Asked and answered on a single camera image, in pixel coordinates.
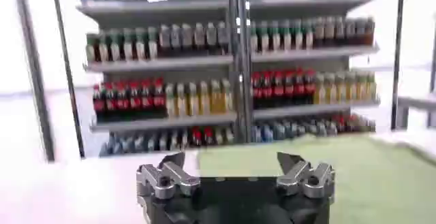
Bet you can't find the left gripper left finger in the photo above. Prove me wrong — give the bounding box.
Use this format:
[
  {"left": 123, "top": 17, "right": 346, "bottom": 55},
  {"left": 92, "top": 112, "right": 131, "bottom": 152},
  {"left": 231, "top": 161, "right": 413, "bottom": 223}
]
[{"left": 136, "top": 152, "right": 200, "bottom": 201}]

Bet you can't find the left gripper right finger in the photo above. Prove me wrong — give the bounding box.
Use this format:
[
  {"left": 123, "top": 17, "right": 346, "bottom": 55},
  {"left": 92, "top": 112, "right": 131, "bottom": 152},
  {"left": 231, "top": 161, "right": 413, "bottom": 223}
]
[{"left": 275, "top": 152, "right": 337, "bottom": 199}]

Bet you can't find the green shirt with red print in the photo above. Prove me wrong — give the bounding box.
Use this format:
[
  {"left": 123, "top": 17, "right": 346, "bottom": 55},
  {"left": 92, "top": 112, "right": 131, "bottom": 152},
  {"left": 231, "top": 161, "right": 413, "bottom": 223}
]
[{"left": 197, "top": 133, "right": 436, "bottom": 224}]

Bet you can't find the shelf rack with bottles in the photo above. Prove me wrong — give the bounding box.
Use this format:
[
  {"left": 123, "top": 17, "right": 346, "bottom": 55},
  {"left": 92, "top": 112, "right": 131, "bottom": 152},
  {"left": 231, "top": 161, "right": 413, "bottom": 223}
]
[{"left": 76, "top": 0, "right": 381, "bottom": 158}]

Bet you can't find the white side table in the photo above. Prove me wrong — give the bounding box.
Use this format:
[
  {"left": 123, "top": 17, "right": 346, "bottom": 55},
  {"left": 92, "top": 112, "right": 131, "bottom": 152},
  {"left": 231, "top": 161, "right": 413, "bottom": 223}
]
[{"left": 396, "top": 91, "right": 436, "bottom": 128}]

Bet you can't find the thin dark frame pole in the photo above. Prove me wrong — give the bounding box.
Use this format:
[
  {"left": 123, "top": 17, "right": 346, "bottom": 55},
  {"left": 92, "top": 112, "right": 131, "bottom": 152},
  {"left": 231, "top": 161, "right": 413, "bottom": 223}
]
[{"left": 49, "top": 0, "right": 86, "bottom": 159}]

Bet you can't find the dark slanted frame pole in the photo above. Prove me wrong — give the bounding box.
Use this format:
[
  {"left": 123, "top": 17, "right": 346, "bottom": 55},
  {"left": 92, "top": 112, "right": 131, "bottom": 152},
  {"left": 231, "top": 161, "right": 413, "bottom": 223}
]
[{"left": 390, "top": 0, "right": 407, "bottom": 131}]

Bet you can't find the grey metal frame pole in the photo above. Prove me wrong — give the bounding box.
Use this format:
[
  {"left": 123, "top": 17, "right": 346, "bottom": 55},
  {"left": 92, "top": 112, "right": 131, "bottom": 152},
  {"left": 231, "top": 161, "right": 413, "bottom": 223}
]
[{"left": 11, "top": 0, "right": 56, "bottom": 162}]

